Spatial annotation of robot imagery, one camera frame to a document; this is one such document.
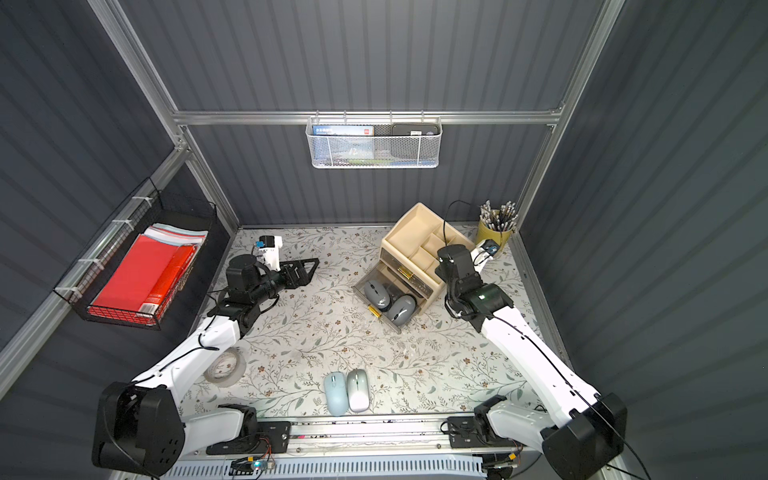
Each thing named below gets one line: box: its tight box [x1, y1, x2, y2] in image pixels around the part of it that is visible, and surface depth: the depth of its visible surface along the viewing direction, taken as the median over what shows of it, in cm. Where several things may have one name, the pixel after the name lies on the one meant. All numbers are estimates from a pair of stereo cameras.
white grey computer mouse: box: [346, 368, 370, 413], surface depth 82 cm
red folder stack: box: [87, 222, 208, 326], surface depth 72 cm
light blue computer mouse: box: [324, 372, 349, 417], surface depth 80 cm
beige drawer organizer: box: [379, 203, 476, 315], surface depth 82 cm
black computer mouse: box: [364, 280, 391, 311], surface depth 88 cm
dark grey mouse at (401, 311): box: [387, 294, 417, 327], surface depth 86 cm
